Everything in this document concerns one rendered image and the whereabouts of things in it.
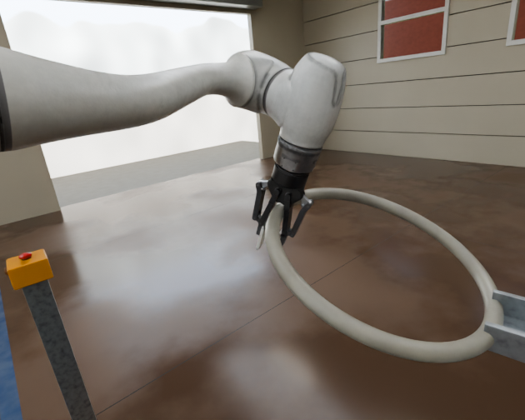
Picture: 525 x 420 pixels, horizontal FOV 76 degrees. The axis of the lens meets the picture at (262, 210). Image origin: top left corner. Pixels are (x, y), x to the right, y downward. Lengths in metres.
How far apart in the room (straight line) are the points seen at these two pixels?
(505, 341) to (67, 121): 0.70
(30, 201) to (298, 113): 5.95
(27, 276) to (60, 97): 1.09
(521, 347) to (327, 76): 0.54
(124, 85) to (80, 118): 0.07
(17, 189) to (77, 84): 5.95
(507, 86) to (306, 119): 6.43
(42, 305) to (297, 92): 1.21
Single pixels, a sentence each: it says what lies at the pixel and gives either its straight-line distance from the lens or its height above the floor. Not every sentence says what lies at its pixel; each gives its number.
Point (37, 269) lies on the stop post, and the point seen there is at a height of 1.05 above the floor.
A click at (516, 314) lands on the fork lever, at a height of 1.14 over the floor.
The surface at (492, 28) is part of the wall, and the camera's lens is 7.08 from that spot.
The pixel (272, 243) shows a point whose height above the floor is 1.29.
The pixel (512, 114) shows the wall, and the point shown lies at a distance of 6.97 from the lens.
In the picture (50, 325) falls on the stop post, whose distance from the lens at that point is 1.55.
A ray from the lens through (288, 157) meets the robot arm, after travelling 0.65.
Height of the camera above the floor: 1.57
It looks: 20 degrees down
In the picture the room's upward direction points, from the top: 5 degrees counter-clockwise
